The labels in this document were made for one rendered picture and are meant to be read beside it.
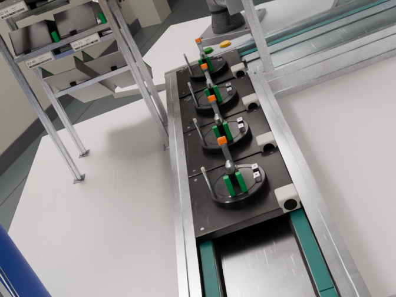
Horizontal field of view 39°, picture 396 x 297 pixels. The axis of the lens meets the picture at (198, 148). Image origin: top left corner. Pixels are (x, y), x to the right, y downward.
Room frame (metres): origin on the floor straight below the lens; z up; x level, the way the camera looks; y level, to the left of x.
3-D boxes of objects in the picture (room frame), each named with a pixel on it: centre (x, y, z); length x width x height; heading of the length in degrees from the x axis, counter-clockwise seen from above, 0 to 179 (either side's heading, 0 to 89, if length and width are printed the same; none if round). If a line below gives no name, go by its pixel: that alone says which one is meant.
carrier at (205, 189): (1.08, -0.05, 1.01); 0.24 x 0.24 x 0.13; 83
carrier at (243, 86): (1.57, -0.11, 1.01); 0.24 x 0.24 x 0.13; 83
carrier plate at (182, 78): (1.82, -0.14, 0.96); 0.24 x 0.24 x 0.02; 83
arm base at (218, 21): (2.43, -0.35, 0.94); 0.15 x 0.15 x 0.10
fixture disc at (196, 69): (1.82, -0.14, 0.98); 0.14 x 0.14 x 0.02
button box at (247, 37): (2.03, -0.25, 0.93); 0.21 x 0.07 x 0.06; 83
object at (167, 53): (2.38, -0.32, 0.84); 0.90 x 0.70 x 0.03; 58
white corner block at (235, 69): (1.71, -0.23, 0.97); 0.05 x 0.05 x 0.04; 83
